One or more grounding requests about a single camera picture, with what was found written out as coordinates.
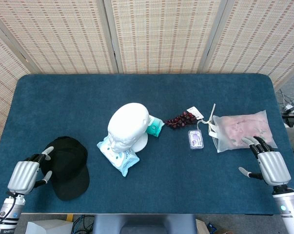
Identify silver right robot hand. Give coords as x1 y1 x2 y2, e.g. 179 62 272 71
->
238 136 292 193

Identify white paper tag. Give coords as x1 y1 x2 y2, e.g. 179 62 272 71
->
186 106 202 120

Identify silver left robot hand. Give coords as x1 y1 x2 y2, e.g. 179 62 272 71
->
7 146 54 195

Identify cardboard box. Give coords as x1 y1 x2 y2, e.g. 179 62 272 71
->
195 218 212 234

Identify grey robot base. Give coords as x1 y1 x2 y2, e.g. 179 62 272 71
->
92 214 197 234

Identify teal wet wipes pack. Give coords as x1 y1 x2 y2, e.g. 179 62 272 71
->
144 116 165 137

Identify bamboo folding screen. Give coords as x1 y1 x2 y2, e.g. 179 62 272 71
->
0 0 294 147

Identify dark red grape bunch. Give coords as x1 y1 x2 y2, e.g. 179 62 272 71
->
164 111 198 130

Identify purple floss pick box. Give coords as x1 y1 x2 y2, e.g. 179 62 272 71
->
187 129 205 150

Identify black floor cables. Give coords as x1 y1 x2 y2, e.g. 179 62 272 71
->
275 89 294 105

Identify white box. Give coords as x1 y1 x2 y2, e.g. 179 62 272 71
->
26 218 73 234

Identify black baseball cap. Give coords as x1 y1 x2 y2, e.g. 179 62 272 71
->
40 136 90 201

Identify blue cable bundle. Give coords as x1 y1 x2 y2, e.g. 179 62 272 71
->
72 214 96 232

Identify translucent bag with pink cloth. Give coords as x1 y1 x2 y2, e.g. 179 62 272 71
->
197 103 278 154

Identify light blue wet wipes pack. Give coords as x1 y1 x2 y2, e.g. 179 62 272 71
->
97 136 140 177

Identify blue table cloth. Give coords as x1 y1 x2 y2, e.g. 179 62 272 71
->
0 74 294 215

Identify black box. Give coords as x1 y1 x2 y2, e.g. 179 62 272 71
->
282 112 294 127

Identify white foam mannequin head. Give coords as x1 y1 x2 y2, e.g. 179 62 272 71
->
107 102 151 153

